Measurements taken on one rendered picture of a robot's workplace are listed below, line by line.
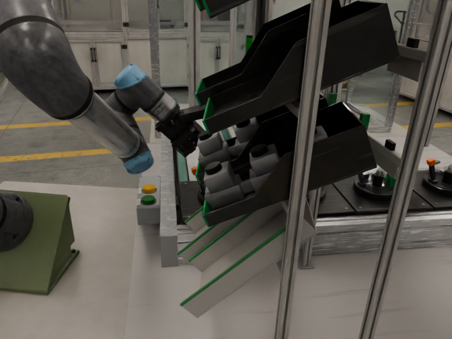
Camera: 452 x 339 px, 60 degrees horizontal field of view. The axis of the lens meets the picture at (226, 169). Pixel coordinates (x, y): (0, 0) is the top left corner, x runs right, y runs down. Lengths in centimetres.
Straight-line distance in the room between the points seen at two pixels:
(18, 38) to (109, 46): 557
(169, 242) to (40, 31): 59
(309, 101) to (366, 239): 72
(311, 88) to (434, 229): 84
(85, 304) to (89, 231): 31
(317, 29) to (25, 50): 43
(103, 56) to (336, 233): 546
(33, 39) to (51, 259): 57
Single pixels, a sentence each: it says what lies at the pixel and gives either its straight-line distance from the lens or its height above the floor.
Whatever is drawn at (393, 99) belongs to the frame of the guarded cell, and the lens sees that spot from 222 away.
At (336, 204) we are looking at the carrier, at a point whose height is 97.
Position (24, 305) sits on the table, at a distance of 107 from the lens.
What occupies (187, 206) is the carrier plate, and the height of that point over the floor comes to 97.
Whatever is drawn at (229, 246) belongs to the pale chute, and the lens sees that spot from 82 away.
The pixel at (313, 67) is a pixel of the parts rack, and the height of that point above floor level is 146.
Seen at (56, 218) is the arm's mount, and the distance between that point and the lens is 108.
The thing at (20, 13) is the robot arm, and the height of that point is 150.
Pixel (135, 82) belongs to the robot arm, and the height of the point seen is 133.
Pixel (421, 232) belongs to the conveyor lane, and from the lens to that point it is 127.
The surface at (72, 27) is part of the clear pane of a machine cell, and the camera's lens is 624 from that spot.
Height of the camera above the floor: 154
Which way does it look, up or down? 25 degrees down
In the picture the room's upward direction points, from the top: 2 degrees clockwise
